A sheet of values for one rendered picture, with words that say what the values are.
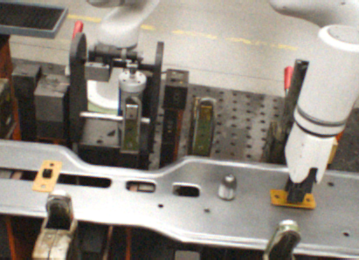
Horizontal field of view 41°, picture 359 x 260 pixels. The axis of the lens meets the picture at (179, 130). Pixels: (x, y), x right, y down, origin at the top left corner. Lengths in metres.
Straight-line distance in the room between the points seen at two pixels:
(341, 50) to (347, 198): 0.37
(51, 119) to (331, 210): 0.60
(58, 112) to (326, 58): 0.56
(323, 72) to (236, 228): 0.31
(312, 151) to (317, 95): 0.10
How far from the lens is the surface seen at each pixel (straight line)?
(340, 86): 0.75
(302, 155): 0.81
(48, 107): 1.03
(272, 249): 0.76
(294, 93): 0.97
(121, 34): 1.36
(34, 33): 1.08
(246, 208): 0.90
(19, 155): 0.99
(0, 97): 1.03
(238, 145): 1.53
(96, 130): 1.09
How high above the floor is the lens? 1.63
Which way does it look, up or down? 37 degrees down
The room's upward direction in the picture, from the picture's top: 7 degrees clockwise
